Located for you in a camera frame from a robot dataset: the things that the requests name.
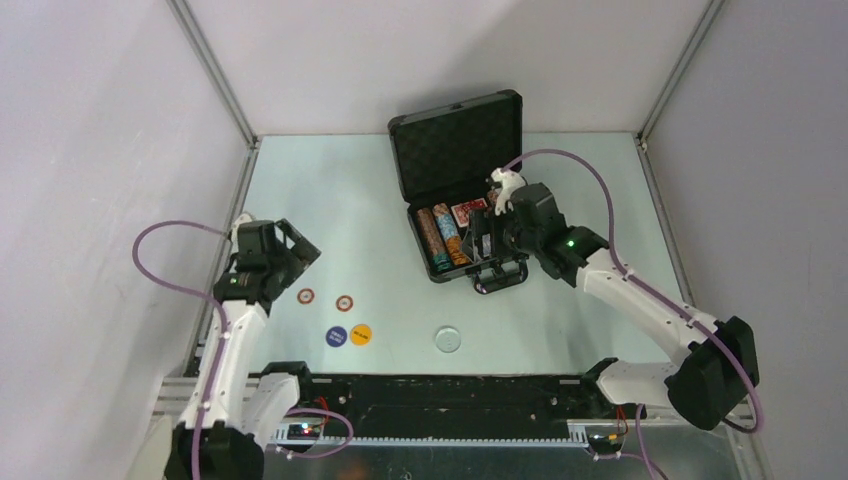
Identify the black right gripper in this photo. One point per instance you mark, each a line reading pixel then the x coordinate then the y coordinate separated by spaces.
pixel 486 223

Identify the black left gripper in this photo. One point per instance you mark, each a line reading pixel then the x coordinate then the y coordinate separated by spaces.
pixel 300 255

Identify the orange poker chip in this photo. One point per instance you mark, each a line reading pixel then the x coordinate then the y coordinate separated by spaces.
pixel 306 296
pixel 344 303

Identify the black poker case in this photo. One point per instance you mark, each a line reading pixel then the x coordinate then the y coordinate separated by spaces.
pixel 446 155

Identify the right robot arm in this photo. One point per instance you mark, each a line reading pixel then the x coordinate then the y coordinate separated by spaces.
pixel 712 364

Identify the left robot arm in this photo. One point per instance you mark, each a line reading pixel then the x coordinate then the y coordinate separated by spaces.
pixel 222 434

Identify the red dice set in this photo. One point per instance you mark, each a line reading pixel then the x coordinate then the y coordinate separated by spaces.
pixel 462 211

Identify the blue orange chip stack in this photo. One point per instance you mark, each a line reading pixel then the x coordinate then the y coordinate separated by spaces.
pixel 450 235

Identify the brown chip stack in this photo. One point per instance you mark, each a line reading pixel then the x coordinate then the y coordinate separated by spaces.
pixel 433 240

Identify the blue small blind button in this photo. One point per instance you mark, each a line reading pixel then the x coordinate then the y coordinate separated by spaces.
pixel 336 336

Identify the yellow big blind button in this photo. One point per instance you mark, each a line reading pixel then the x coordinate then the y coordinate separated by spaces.
pixel 361 335

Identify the clear dealer button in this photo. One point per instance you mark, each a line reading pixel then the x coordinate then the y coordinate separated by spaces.
pixel 447 340

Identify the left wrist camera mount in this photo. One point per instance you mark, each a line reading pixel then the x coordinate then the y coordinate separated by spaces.
pixel 241 219

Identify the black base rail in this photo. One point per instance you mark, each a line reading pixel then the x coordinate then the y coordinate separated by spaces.
pixel 460 408

